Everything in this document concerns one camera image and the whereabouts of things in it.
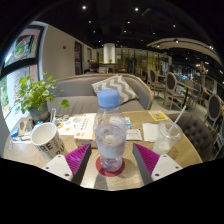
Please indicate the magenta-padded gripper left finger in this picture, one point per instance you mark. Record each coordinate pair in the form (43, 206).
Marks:
(56, 165)

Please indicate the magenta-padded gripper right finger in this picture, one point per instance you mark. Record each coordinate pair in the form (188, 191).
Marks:
(166, 166)

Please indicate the clear blue-capped water bottle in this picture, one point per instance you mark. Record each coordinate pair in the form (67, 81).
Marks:
(110, 140)

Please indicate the white mug with black print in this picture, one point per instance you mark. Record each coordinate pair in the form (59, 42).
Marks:
(46, 140)

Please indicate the clear plastic cup with straw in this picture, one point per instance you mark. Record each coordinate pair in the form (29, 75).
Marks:
(166, 138)

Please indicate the white paper napkin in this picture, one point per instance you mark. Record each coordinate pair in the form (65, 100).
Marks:
(150, 132)

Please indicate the food picture menu sheet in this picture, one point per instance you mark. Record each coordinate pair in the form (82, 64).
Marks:
(66, 125)

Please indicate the dark grey tufted armchair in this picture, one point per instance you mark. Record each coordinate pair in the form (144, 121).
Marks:
(193, 133)

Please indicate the white printed card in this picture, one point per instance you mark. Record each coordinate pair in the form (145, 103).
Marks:
(134, 134)

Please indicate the wooden card holder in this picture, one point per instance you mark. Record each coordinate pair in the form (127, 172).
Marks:
(25, 126)

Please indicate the yellow code sticker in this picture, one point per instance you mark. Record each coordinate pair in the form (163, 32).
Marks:
(158, 116)

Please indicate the flat round red coaster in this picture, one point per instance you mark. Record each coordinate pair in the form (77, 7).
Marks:
(110, 173)

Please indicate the blue white paper card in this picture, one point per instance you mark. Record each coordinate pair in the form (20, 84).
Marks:
(128, 122)

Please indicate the green potted plant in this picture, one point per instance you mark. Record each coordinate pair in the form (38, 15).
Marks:
(33, 93)

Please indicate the grey curved sofa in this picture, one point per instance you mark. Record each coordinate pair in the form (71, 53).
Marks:
(76, 90)

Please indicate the group of dining chairs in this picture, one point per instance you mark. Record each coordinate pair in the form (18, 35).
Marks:
(171, 83)

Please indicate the grey white chevron cushion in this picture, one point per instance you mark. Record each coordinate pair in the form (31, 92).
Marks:
(115, 88)

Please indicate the person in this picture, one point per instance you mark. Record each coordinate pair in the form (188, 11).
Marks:
(92, 66)

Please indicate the window with festive decorations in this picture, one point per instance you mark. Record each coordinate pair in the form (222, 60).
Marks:
(20, 50)

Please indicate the group of ceiling lights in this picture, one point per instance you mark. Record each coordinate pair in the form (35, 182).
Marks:
(136, 9)

